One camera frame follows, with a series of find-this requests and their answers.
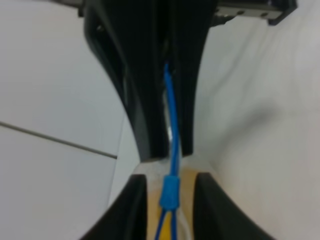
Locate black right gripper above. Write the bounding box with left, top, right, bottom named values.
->
left=49, top=0, right=299, bottom=26

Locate blue zipper slider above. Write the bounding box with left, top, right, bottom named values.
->
left=159, top=175, right=180, bottom=211

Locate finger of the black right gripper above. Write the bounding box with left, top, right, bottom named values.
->
left=169, top=0, right=218, bottom=156
left=84, top=0, right=168, bottom=162

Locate clear blue-zip file bag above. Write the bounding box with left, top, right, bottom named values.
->
left=134, top=62, right=217, bottom=240

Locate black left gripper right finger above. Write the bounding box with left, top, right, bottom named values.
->
left=193, top=172, right=273, bottom=240

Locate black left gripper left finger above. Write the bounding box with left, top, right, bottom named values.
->
left=82, top=174, right=148, bottom=240

